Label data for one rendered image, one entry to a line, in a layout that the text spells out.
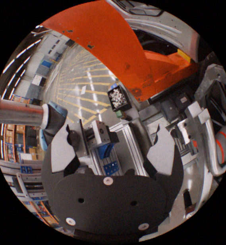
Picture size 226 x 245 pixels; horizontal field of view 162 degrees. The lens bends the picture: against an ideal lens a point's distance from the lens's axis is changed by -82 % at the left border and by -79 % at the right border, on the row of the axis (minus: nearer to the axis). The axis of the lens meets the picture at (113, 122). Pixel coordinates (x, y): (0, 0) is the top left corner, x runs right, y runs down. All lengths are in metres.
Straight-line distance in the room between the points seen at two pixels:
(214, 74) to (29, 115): 0.61
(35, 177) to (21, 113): 0.32
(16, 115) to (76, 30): 0.32
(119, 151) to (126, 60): 0.93
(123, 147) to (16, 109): 1.01
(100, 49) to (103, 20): 0.12
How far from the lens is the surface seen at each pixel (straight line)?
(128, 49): 0.33
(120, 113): 0.55
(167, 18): 0.70
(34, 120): 0.37
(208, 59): 0.41
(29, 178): 0.52
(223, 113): 0.50
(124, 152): 1.03
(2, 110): 0.36
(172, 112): 0.76
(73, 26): 0.27
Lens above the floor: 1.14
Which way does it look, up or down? 58 degrees down
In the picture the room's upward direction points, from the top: 75 degrees counter-clockwise
